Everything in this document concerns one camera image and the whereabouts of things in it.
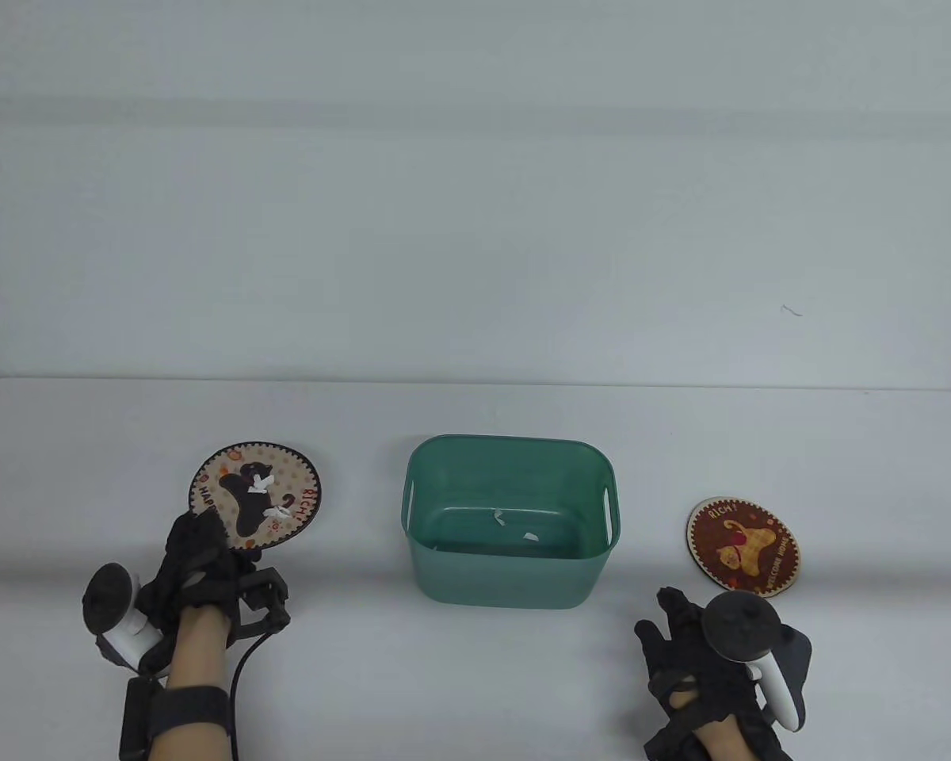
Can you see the black and white controller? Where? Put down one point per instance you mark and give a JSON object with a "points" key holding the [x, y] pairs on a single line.
{"points": [[741, 626], [109, 594]]}

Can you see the person's right hand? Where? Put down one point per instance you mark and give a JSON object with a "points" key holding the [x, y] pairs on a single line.
{"points": [[674, 650]]}

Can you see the black and white left controller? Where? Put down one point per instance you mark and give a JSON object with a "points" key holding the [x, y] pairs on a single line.
{"points": [[109, 594]]}

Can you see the beige coaster with black dog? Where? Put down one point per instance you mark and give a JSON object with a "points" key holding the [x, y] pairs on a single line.
{"points": [[285, 468]]}

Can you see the green plastic bin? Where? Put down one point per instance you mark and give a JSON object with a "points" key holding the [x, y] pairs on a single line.
{"points": [[507, 579]]}

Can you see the person's left hand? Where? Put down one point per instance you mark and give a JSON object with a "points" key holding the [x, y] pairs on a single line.
{"points": [[198, 563]]}

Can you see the person's right forearm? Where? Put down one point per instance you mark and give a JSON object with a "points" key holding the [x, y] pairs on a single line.
{"points": [[713, 741]]}

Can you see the black and white right controller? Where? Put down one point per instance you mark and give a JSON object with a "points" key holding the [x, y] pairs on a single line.
{"points": [[741, 626]]}

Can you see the brown coaster with yellow dog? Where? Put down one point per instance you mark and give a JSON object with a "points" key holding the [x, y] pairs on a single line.
{"points": [[713, 555]]}

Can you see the black left wrist sensor box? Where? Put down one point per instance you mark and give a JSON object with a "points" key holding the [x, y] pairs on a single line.
{"points": [[139, 717]]}

